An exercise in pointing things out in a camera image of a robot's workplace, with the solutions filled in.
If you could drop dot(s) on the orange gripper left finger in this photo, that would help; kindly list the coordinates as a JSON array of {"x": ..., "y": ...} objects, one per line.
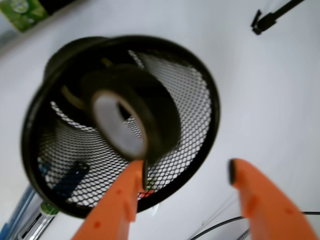
[{"x": 110, "y": 219}]

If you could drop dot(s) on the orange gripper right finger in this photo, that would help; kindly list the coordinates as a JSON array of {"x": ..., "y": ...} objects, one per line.
[{"x": 271, "y": 214}]

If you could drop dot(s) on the dark tape roll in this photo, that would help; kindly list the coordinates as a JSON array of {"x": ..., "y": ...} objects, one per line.
[
  {"x": 133, "y": 111},
  {"x": 72, "y": 90}
]

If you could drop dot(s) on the black mesh pen holder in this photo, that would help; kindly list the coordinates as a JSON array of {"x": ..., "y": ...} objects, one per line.
[{"x": 56, "y": 135}]

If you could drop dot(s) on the light blue pen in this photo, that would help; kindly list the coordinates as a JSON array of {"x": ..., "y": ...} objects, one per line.
[{"x": 10, "y": 227}]

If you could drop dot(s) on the blue capped marker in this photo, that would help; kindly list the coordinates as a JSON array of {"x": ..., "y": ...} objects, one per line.
[{"x": 40, "y": 214}]

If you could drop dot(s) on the black capped marker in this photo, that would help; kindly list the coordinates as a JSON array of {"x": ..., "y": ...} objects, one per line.
[{"x": 19, "y": 16}]

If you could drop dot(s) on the black camera stand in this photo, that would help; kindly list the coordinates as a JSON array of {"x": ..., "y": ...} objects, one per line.
[{"x": 262, "y": 24}]

